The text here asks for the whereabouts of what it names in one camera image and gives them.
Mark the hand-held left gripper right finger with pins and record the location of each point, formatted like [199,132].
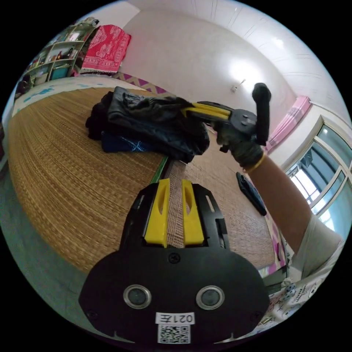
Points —
[193,220]

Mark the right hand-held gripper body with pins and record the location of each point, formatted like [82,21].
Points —
[243,118]

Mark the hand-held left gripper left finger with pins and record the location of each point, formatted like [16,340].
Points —
[158,217]

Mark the black garment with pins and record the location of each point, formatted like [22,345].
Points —
[154,121]

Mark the person's right forearm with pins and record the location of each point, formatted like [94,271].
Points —
[277,198]

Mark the person's right hand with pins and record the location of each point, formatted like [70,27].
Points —
[239,145]

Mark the pink curtain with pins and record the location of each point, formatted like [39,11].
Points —
[290,123]

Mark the dark blue flat cloth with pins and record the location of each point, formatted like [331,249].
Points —
[251,192]

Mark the bed with woven mat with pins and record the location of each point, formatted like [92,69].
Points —
[68,178]

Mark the window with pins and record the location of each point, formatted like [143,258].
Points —
[323,178]

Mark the pile of clothes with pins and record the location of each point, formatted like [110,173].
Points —
[96,123]

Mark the red patterned hanging cloth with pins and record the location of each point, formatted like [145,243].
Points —
[106,51]

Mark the person's body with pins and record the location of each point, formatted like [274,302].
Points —
[316,264]

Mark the open shelf with items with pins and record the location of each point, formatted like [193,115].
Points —
[55,57]

